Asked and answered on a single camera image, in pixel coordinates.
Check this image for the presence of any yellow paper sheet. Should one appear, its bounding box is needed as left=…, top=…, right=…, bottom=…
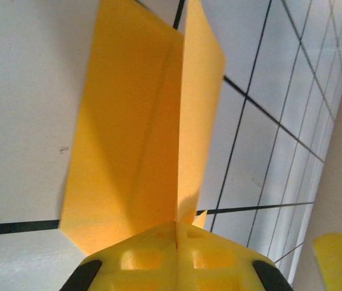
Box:
left=58, top=0, right=227, bottom=256

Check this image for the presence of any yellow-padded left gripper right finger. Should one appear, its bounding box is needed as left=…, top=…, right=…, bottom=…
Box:
left=176, top=222, right=295, bottom=291

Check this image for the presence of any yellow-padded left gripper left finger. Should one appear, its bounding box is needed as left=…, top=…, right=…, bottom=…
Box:
left=58, top=220, right=179, bottom=291

